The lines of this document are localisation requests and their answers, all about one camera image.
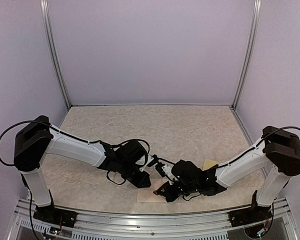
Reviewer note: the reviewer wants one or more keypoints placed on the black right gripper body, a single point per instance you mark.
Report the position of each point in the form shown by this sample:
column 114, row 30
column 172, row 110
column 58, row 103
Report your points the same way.
column 190, row 189

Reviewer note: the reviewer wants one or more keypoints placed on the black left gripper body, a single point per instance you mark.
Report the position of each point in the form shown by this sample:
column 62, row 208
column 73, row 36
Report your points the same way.
column 126, row 172

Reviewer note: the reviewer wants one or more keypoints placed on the round sticker sheet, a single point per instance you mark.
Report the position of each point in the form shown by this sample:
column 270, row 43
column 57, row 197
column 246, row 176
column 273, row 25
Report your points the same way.
column 209, row 163

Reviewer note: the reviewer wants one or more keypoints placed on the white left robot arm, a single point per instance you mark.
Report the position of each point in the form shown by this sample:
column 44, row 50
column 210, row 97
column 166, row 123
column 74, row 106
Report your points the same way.
column 40, row 140

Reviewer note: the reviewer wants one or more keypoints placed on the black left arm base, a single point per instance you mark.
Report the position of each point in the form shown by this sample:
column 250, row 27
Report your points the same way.
column 53, row 215

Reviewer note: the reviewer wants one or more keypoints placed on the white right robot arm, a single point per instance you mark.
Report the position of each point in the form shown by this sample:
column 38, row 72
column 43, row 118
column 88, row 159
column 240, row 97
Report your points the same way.
column 277, row 147

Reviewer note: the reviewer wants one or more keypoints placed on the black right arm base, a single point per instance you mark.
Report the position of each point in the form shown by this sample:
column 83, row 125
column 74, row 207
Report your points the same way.
column 250, row 215

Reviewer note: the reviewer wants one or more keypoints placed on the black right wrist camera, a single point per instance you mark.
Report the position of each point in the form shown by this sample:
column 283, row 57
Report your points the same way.
column 165, row 171

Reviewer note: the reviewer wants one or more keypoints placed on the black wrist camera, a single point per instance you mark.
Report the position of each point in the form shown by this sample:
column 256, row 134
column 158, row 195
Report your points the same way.
column 165, row 171
column 152, row 160

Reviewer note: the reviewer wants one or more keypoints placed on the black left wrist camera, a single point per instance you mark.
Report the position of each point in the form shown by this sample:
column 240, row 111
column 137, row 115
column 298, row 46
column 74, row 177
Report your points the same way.
column 152, row 160

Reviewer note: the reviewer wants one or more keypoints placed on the aluminium front table rail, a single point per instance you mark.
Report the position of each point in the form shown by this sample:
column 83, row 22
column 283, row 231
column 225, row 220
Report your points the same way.
column 202, row 218

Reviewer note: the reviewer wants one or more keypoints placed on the aluminium left corner post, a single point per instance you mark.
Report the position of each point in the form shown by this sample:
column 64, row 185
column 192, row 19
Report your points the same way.
column 45, row 12

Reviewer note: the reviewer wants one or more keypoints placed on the aluminium corner post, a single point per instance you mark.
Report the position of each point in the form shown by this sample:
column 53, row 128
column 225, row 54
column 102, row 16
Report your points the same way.
column 45, row 12
column 248, row 53

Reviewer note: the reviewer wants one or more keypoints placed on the aluminium right corner post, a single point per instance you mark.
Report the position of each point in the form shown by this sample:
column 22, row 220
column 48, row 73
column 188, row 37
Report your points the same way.
column 248, row 53

